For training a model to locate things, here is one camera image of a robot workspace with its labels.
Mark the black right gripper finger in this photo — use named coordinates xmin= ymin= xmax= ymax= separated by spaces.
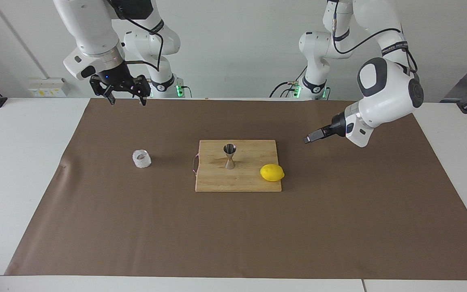
xmin=130 ymin=74 xmax=152 ymax=107
xmin=90 ymin=74 xmax=117 ymax=106

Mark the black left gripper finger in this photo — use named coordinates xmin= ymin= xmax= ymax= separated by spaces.
xmin=303 ymin=125 xmax=334 ymax=144

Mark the clear textured glass cup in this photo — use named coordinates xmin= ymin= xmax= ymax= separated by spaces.
xmin=132 ymin=149 xmax=152 ymax=169

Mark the steel double jigger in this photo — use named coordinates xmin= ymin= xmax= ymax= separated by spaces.
xmin=223 ymin=144 xmax=237 ymax=170

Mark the yellow lemon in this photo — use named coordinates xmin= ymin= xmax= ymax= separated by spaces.
xmin=260 ymin=164 xmax=285 ymax=182

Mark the wooden cutting board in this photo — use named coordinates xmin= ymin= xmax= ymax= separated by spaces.
xmin=192 ymin=140 xmax=283 ymax=193

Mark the brown table mat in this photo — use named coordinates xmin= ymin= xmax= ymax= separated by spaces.
xmin=4 ymin=97 xmax=467 ymax=281

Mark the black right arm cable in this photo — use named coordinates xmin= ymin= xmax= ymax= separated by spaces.
xmin=106 ymin=0 xmax=165 ymax=73

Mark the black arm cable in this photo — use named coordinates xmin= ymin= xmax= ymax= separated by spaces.
xmin=331 ymin=0 xmax=419 ymax=74
xmin=106 ymin=0 xmax=165 ymax=73

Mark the white wall socket box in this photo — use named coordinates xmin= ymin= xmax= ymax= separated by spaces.
xmin=28 ymin=77 xmax=69 ymax=98

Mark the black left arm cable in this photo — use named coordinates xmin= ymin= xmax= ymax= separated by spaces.
xmin=331 ymin=0 xmax=419 ymax=74

